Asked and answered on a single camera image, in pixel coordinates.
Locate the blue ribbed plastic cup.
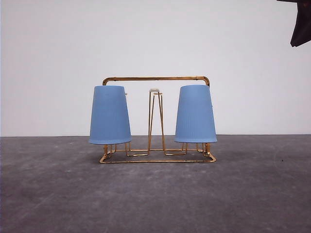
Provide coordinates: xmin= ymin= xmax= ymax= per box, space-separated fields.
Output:
xmin=174 ymin=84 xmax=217 ymax=143

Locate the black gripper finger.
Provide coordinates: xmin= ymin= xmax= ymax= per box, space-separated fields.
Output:
xmin=277 ymin=0 xmax=311 ymax=47

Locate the gold wire cup rack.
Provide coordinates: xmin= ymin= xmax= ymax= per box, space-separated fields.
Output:
xmin=99 ymin=76 xmax=216 ymax=163

